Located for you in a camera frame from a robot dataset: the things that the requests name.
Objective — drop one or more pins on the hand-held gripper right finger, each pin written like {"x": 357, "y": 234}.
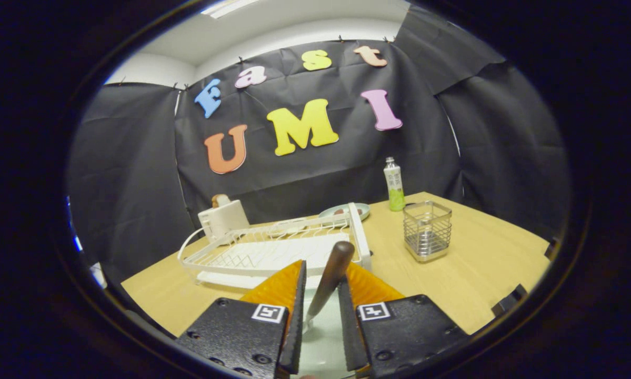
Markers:
{"x": 348, "y": 331}

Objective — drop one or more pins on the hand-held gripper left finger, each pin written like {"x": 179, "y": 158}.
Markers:
{"x": 298, "y": 316}

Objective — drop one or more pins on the pale green plate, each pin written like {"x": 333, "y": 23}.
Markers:
{"x": 323, "y": 347}

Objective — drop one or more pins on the small pale side plate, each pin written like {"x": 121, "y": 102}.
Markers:
{"x": 328, "y": 215}

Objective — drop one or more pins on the brown food piece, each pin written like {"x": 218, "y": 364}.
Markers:
{"x": 341, "y": 212}

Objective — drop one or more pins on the white toaster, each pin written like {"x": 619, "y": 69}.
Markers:
{"x": 224, "y": 220}

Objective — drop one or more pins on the brown toast slice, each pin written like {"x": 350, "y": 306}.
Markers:
{"x": 220, "y": 200}

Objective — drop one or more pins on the green label drink bottle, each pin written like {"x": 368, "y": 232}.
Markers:
{"x": 395, "y": 184}

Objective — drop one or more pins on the black table edge clamp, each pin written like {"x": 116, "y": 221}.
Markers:
{"x": 510, "y": 300}

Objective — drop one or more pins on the white and blue object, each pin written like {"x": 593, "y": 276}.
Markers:
{"x": 98, "y": 273}

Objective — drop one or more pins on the ceiling light panel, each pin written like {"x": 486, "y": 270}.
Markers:
{"x": 228, "y": 7}

